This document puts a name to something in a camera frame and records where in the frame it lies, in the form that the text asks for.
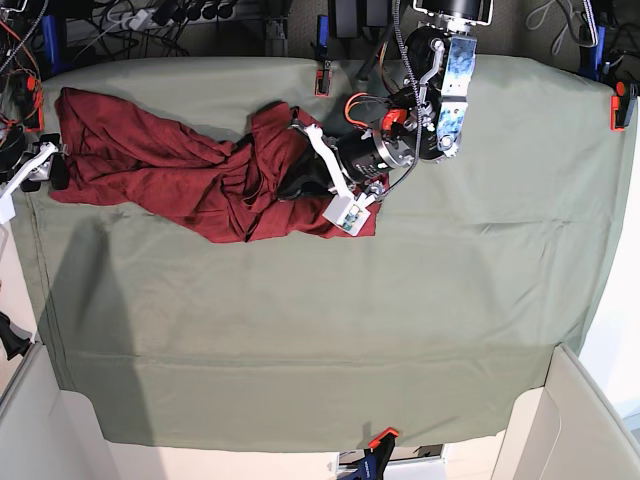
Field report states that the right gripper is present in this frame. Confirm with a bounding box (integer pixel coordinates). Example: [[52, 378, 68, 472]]
[[1, 132, 70, 195]]

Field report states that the orange black clamp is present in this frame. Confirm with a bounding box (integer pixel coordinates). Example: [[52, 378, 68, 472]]
[[610, 81, 639, 131], [12, 73, 43, 132]]

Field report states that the blue orange clamp bottom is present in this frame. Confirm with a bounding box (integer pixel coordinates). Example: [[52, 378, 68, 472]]
[[343, 427, 399, 480]]

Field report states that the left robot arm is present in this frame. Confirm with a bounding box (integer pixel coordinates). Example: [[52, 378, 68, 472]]
[[277, 1, 493, 236]]

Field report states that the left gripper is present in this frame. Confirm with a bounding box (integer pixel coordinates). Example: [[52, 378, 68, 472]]
[[277, 119, 385, 215]]

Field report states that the orange black clamp far left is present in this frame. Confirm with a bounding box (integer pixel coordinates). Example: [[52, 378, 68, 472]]
[[12, 73, 43, 132]]

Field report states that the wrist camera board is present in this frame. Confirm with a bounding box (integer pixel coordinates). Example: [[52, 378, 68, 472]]
[[0, 193, 16, 225], [322, 194, 374, 236]]

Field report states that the white power strip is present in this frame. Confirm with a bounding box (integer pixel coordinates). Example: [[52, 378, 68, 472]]
[[117, 8, 153, 31]]

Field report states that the black clamp left edge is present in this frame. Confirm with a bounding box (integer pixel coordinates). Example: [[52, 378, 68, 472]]
[[0, 313, 31, 361]]

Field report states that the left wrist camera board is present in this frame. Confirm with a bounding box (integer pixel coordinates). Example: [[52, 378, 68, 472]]
[[322, 194, 374, 236]]

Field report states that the blue clamp top left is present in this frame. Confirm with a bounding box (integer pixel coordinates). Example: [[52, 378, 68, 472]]
[[41, 15, 66, 76]]

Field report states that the blue clamp top middle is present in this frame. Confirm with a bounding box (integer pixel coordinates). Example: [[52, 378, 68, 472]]
[[315, 15, 331, 97]]

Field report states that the white bin right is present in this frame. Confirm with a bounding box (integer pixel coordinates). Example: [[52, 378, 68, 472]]
[[492, 344, 639, 480]]

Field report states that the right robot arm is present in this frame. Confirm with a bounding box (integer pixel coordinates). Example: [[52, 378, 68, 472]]
[[1, 1, 69, 224]]

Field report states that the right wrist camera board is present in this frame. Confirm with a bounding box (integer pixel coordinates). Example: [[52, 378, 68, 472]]
[[0, 193, 16, 225]]

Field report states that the metal table leg bracket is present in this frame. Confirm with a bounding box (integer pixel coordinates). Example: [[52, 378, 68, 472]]
[[263, 17, 289, 57]]

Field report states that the blue clamp top right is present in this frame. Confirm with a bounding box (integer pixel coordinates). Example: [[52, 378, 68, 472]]
[[578, 25, 611, 82]]

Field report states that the red T-shirt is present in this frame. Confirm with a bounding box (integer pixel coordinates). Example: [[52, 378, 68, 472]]
[[52, 87, 385, 245]]

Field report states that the green table cloth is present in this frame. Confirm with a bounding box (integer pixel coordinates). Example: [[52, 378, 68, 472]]
[[11, 55, 636, 452]]

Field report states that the orange black clamp far right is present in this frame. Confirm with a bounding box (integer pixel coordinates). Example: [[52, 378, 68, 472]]
[[610, 81, 639, 131]]

